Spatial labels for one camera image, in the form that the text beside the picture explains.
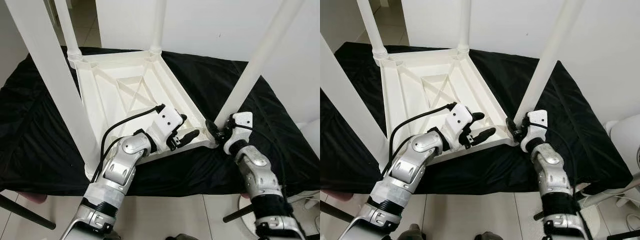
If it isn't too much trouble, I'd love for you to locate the white plastic table top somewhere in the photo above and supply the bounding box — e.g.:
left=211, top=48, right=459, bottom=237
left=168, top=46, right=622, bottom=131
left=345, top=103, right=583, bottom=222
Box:
left=377, top=47, right=518, bottom=173
left=67, top=48, right=221, bottom=181

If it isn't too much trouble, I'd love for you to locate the black cloth table cover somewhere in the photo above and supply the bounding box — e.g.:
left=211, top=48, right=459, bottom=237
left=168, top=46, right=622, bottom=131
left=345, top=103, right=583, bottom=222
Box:
left=320, top=42, right=633, bottom=196
left=0, top=46, right=321, bottom=196

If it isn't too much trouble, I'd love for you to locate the black stand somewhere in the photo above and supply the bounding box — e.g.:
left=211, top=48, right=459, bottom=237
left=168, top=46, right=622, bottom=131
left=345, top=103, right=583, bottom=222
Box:
left=607, top=229, right=640, bottom=240

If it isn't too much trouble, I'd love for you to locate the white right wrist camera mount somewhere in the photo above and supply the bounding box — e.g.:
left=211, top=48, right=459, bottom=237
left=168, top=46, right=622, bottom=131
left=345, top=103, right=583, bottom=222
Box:
left=520, top=110, right=548, bottom=153
left=222, top=112, right=253, bottom=155

